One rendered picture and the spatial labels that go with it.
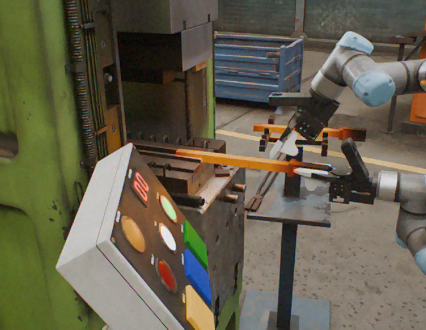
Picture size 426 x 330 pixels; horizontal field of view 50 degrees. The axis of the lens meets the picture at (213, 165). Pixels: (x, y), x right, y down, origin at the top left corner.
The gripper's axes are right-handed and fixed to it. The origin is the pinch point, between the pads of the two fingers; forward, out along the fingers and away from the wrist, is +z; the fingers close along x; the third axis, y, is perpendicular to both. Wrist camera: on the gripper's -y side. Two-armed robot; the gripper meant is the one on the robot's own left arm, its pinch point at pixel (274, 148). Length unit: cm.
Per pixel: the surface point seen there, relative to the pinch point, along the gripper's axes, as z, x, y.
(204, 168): 17.9, 0.3, -13.5
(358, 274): 79, 99, 73
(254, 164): 6.7, -1.4, -2.1
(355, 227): 82, 146, 68
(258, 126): 16.8, 44.2, -9.7
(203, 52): -11.2, 1.1, -29.8
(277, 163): 2.8, -0.7, 2.9
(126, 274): -8, -72, -6
